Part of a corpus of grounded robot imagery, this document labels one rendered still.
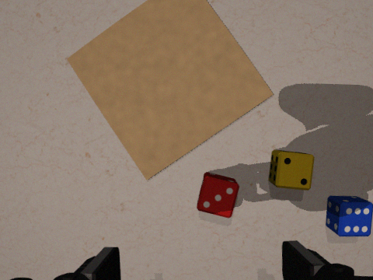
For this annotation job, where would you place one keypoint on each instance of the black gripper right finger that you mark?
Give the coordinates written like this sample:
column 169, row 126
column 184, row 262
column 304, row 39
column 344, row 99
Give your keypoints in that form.
column 298, row 261

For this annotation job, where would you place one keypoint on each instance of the blue die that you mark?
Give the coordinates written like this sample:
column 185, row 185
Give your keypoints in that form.
column 349, row 215

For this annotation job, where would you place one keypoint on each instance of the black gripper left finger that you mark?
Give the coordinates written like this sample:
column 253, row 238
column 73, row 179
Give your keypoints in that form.
column 104, row 266

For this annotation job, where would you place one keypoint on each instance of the yellow die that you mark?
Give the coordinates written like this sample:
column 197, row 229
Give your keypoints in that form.
column 291, row 170

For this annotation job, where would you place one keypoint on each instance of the tan flat mat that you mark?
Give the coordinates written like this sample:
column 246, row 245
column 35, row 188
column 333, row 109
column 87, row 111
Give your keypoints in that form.
column 167, row 77

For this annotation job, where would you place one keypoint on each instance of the red die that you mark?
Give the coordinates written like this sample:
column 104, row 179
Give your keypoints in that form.
column 217, row 195

